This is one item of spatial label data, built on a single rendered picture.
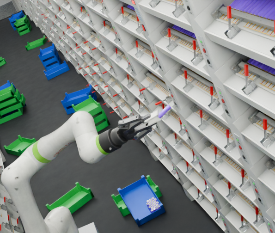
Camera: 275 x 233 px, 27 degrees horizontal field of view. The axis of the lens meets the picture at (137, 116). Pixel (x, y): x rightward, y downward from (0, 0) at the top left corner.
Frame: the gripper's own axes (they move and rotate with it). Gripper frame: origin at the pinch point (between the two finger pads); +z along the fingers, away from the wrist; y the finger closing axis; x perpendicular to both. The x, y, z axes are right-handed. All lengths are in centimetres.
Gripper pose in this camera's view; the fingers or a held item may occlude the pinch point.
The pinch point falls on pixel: (153, 118)
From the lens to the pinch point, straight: 233.5
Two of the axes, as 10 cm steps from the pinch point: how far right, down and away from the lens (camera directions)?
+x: -0.7, 7.2, -6.9
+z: 7.6, -4.1, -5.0
